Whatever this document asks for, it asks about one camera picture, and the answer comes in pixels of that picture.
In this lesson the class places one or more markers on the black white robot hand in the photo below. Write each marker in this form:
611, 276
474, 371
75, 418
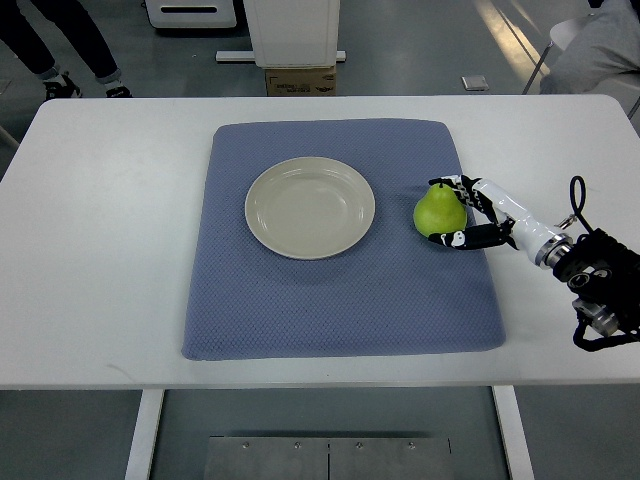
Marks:
509, 222

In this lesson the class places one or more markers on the green pear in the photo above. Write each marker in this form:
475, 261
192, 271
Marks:
439, 211

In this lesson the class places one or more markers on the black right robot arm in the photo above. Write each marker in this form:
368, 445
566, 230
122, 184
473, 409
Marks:
603, 274

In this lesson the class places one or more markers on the grey floor socket plate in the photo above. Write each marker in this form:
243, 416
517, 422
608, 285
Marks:
474, 83

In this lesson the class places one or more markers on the cream ceramic plate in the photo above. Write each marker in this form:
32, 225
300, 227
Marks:
309, 208

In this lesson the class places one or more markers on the blue textured cloth mat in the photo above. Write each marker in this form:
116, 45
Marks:
393, 293

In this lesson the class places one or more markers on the right white table leg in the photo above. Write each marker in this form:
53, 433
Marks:
512, 433

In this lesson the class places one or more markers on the white table leg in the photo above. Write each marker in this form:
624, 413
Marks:
512, 433
142, 448

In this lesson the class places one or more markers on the white round chair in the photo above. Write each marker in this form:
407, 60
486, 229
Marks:
561, 35

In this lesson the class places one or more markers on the cardboard box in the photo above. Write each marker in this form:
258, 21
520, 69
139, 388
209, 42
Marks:
301, 82

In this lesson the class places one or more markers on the white cabinet stand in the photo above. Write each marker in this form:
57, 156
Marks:
290, 34

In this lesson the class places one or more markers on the white floor appliance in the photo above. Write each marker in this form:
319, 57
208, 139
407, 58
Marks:
177, 14

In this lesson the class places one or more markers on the left white table leg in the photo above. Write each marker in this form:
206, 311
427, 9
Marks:
142, 448

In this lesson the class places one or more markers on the standing person dark trousers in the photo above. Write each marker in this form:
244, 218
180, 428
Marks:
77, 26

